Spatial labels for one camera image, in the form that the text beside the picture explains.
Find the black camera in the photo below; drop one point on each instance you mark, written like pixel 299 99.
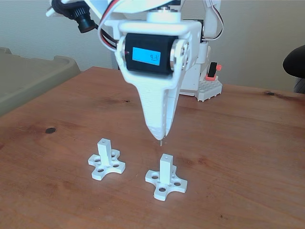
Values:
pixel 84 20

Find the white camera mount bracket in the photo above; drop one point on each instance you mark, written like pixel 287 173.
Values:
pixel 95 9

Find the grey-green plastic bin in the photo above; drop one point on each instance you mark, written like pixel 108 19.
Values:
pixel 28 76

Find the white cross-base post stand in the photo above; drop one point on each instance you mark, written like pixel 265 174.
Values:
pixel 104 152
pixel 166 167

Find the orange and black clamp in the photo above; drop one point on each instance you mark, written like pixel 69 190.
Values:
pixel 212 70

